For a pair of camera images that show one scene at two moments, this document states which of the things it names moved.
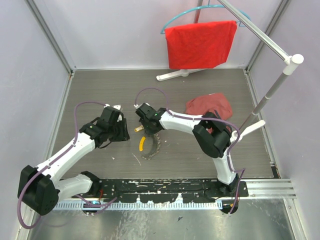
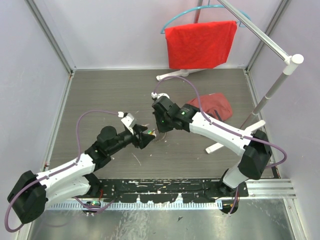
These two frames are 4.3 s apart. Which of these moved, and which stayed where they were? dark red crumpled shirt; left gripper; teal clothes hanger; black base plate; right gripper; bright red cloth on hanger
Moved: left gripper; right gripper
Stayed: dark red crumpled shirt; bright red cloth on hanger; teal clothes hanger; black base plate
